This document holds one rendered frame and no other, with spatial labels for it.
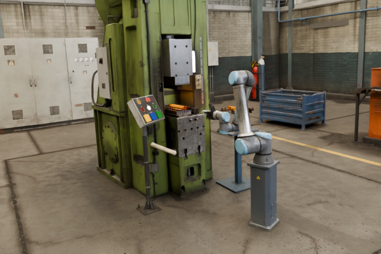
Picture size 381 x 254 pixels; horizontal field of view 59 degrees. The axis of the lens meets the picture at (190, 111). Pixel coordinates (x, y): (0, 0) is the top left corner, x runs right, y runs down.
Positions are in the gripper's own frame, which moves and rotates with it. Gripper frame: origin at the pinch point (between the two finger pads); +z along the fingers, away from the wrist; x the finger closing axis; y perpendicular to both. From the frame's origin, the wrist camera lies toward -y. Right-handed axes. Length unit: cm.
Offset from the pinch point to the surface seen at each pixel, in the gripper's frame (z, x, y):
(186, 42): 33, 5, -71
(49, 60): 569, -11, -57
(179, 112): 33.0, -8.5, 4.6
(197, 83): 45, 27, -25
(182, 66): 33, -2, -46
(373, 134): -10, 348, 85
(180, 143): 27.0, -12.9, 38.5
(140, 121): 9, -70, 2
